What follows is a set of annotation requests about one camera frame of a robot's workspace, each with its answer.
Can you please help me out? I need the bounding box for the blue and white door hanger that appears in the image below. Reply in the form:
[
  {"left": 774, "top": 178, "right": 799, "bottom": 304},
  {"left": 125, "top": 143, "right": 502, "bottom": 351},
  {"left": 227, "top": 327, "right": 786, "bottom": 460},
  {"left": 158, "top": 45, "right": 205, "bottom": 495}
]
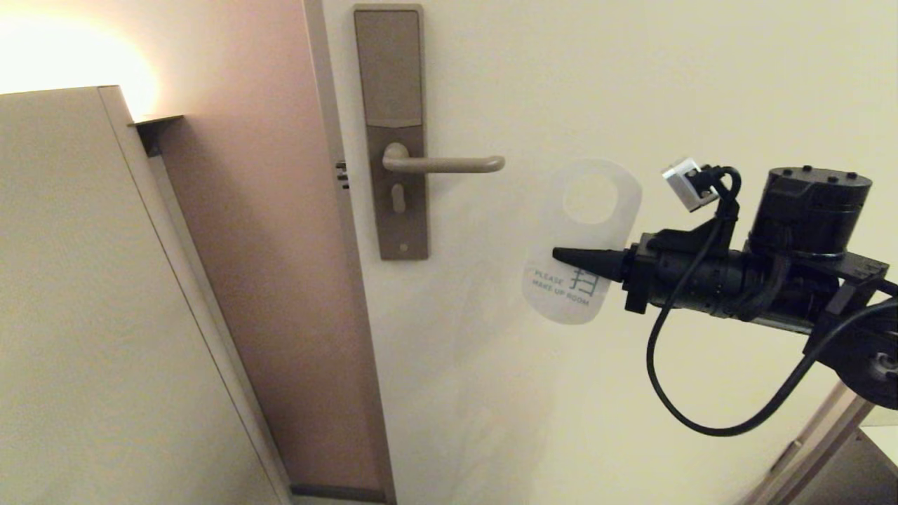
[{"left": 523, "top": 158, "right": 643, "bottom": 325}]

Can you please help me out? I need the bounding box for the white door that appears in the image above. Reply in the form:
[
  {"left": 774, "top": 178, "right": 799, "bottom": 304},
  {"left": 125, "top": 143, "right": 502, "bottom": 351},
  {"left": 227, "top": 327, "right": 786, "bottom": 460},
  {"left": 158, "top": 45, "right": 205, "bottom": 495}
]
[{"left": 319, "top": 0, "right": 898, "bottom": 505}]

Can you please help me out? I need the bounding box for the bronze door lock plate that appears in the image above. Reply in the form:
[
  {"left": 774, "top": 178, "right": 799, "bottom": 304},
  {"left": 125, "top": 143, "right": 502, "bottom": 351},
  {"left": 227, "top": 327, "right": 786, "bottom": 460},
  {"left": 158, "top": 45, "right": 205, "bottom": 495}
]
[{"left": 353, "top": 4, "right": 430, "bottom": 262}]

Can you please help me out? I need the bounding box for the dark grey baseboard strip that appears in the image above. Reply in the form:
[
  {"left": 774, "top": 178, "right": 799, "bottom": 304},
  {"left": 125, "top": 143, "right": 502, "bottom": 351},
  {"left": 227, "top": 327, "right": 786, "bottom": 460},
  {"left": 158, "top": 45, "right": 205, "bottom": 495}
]
[{"left": 291, "top": 484, "right": 387, "bottom": 503}]

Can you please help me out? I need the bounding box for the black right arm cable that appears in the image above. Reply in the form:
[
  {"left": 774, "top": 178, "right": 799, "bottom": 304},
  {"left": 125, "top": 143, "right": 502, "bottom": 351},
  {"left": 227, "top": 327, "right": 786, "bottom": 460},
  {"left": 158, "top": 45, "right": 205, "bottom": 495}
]
[{"left": 645, "top": 168, "right": 898, "bottom": 437}]

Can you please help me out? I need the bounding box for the bronze door handle lever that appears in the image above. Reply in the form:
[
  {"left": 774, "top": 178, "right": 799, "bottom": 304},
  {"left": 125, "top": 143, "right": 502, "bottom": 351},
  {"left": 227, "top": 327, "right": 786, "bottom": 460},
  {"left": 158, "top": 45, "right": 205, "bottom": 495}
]
[{"left": 382, "top": 142, "right": 506, "bottom": 175}]

